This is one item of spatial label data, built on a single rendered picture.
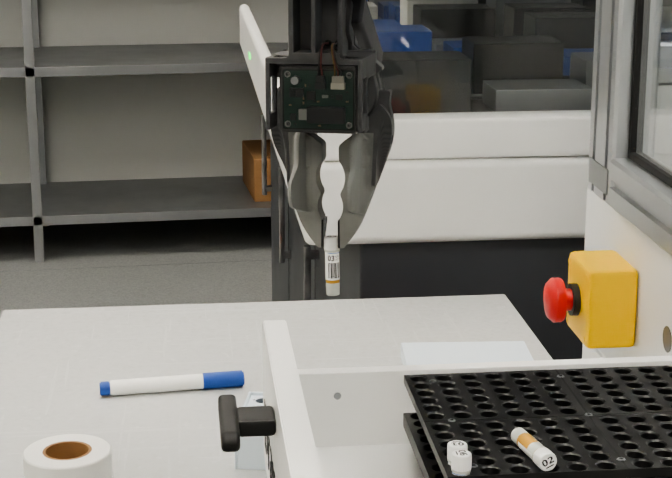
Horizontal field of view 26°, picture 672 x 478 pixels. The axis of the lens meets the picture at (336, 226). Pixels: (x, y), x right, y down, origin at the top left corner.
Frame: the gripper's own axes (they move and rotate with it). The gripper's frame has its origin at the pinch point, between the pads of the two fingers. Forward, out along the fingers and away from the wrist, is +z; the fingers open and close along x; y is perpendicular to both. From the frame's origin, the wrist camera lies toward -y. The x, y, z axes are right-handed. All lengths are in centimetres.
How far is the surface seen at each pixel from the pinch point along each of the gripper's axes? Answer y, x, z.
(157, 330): -37, -27, 20
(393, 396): 6.6, 5.8, 11.0
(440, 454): 22.7, 11.3, 9.1
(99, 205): -331, -142, 69
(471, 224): -65, 4, 13
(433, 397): 13.0, 9.6, 8.7
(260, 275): -313, -85, 85
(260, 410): 20.4, -0.8, 7.8
